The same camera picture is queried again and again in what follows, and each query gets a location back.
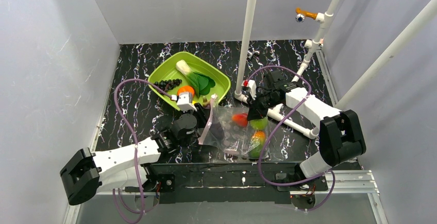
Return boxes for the clear zip top bag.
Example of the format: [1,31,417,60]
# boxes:
[198,94,270,160]

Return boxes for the green fake leaf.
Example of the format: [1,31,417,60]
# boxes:
[176,60,216,97]

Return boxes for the orange fake fruit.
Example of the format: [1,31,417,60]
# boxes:
[177,85,195,96]

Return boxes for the fake purple grapes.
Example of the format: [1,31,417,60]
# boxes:
[154,78,182,92]

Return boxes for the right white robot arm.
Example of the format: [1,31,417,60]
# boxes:
[241,66,366,187]

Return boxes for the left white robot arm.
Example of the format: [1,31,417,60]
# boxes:
[60,105,224,205]

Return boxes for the green fake apple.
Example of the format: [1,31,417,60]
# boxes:
[248,117,268,130]

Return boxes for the red fake fruit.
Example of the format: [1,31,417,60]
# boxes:
[231,113,248,128]

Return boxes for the orange green fake mango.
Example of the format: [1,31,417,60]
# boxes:
[248,130,266,159]

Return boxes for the lime green plastic tray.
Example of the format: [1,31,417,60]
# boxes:
[147,51,231,111]

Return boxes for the small metal fitting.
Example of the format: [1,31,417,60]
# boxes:
[246,50,260,61]

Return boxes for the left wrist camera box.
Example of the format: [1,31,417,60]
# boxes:
[171,92,197,112]

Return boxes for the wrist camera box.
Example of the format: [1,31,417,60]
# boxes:
[241,80,257,100]
[171,92,197,112]

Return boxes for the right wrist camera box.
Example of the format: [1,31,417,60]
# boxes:
[241,80,257,100]

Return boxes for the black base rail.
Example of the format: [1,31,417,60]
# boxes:
[142,162,329,204]

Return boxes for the orange faucet handle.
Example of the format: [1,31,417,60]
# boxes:
[295,7,317,23]

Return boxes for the white PVC pipe frame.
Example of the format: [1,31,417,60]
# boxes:
[234,0,436,139]

